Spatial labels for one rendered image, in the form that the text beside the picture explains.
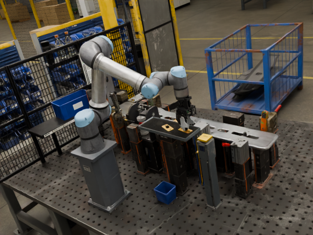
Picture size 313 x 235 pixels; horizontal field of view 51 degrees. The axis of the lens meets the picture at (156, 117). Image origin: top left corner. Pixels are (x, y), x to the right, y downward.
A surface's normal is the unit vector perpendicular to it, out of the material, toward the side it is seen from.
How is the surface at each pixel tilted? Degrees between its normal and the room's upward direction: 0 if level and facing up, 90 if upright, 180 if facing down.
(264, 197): 0
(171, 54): 91
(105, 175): 90
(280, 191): 0
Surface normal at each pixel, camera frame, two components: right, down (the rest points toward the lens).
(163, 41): 0.74, 0.17
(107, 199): 0.08, 0.39
